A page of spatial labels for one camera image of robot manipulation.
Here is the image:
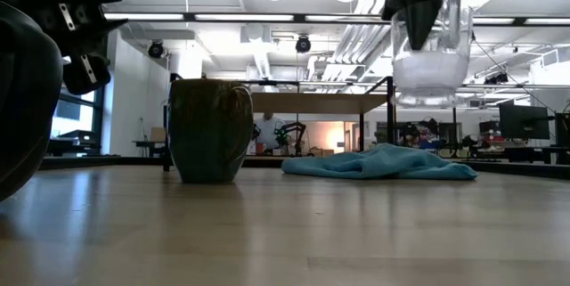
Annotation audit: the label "clear glass cup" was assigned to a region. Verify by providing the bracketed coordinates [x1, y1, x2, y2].
[390, 0, 474, 108]

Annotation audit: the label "small dark side table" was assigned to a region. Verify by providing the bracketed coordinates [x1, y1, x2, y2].
[132, 139, 168, 159]

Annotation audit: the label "crackled green mug gold handle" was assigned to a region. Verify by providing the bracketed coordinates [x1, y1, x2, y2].
[167, 78, 255, 184]

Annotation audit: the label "long ceiling light bar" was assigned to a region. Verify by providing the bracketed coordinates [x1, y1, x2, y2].
[102, 12, 570, 28]

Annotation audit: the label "person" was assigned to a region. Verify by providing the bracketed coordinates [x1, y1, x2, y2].
[254, 112, 286, 157]

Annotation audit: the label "large black-framed window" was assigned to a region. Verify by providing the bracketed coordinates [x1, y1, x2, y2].
[49, 85, 107, 156]

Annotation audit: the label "black computer monitor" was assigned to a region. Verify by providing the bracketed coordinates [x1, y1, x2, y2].
[554, 111, 570, 148]
[497, 102, 552, 142]

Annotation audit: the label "black ceiling spotlight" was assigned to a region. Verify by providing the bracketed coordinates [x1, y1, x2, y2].
[484, 71, 509, 86]
[147, 39, 166, 60]
[294, 34, 313, 54]

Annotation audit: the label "wooden shelf black metal legs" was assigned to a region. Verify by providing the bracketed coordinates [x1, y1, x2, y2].
[162, 71, 396, 172]

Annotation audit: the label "turquoise cloth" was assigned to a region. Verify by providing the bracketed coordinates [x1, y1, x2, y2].
[280, 142, 480, 182]

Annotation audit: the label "long black desk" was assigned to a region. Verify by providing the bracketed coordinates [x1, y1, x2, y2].
[438, 143, 570, 166]

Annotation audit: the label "black desktop device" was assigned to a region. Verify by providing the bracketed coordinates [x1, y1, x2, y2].
[56, 128, 97, 144]

